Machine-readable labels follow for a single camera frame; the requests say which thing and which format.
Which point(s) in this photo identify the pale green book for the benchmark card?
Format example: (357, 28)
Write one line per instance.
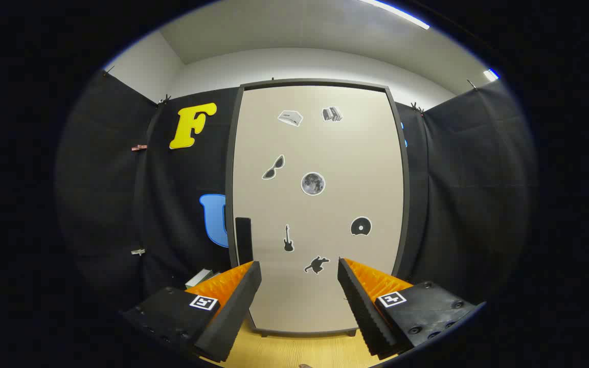
(198, 278)

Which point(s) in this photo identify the silver clip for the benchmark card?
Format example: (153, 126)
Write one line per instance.
(138, 251)

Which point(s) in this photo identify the black backdrop cloth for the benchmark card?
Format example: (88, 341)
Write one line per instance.
(478, 179)

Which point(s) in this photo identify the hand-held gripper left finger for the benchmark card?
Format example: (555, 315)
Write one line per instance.
(233, 312)

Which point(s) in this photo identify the pink clip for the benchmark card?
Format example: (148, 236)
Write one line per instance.
(139, 147)

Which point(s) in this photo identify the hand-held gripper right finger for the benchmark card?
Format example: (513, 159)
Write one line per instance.
(361, 312)

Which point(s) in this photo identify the dark grey cabinet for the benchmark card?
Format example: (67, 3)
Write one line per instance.
(405, 204)

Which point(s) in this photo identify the beige cabinet door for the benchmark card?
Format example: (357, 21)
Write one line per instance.
(325, 148)

